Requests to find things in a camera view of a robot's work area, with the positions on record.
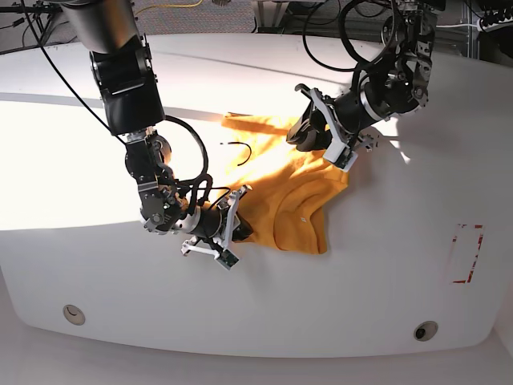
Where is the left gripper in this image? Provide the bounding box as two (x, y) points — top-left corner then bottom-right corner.
(286, 83), (381, 152)

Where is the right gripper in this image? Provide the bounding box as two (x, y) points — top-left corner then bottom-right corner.
(180, 184), (253, 259)

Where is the orange T-shirt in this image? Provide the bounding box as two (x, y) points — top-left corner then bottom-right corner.
(214, 114), (349, 255)

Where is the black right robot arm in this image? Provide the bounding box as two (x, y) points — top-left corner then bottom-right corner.
(59, 1), (252, 270)

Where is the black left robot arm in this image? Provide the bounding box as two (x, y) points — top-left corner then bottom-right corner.
(286, 1), (446, 152)

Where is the left table grommet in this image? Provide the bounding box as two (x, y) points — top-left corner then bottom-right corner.
(63, 304), (86, 326)

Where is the table grommet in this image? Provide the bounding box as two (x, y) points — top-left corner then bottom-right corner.
(414, 321), (438, 342)
(63, 304), (86, 326)

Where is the red tape rectangle marking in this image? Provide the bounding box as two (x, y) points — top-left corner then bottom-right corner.
(448, 224), (485, 285)

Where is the white power strip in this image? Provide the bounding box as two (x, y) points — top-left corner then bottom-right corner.
(477, 7), (512, 32)

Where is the right table grommet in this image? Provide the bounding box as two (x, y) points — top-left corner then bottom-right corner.
(414, 321), (438, 342)

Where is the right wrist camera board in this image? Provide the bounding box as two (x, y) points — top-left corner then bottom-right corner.
(216, 249), (239, 270)

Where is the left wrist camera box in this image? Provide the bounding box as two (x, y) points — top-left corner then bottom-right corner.
(323, 141), (358, 172)

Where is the aluminium frame profile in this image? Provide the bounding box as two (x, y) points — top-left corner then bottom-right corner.
(250, 1), (290, 28)

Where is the yellow cable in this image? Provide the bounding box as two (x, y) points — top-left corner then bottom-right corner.
(134, 0), (203, 17)

